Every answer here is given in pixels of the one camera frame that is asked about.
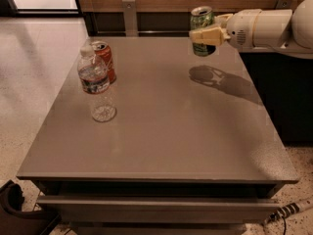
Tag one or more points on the grey table with drawer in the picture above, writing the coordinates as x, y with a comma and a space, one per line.
191, 150

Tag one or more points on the orange soda can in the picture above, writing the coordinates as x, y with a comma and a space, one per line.
103, 50

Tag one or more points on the dark brown chair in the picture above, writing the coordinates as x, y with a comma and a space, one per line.
14, 221

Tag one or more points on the left metal bracket post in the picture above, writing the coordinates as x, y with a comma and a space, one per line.
130, 18

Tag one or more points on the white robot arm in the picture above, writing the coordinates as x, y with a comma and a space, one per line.
300, 43

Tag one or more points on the clear plastic water bottle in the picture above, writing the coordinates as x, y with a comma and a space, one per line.
94, 77

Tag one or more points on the right metal bracket post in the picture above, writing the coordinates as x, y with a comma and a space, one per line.
283, 4

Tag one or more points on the green soda can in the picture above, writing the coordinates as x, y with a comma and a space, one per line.
201, 17

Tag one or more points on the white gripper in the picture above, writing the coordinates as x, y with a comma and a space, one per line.
239, 29

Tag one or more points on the metal bracket post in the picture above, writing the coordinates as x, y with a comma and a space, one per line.
130, 18
283, 4

